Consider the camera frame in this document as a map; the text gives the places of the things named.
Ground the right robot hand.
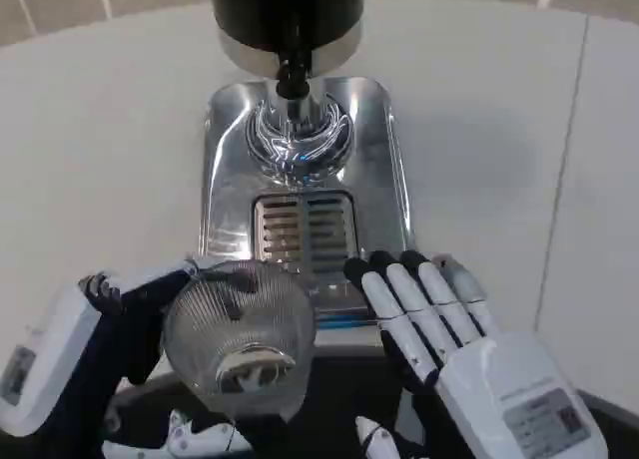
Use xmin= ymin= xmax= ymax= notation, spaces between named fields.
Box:
xmin=342 ymin=249 xmax=609 ymax=459

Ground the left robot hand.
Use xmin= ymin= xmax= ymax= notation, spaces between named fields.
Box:
xmin=0 ymin=256 xmax=257 ymax=438

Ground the clear ribbed glass cup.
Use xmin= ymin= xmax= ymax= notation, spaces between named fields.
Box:
xmin=162 ymin=259 xmax=318 ymax=424

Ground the slotted steel drain grid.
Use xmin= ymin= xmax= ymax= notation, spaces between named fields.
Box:
xmin=251 ymin=189 xmax=359 ymax=280

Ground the steel drip tray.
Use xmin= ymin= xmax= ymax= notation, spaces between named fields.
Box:
xmin=197 ymin=76 xmax=415 ymax=350

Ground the black dispenser tap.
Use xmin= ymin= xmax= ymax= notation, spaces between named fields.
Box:
xmin=274 ymin=47 xmax=315 ymax=101

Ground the black steel drink dispenser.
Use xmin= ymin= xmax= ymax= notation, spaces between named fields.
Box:
xmin=205 ymin=0 xmax=368 ymax=79

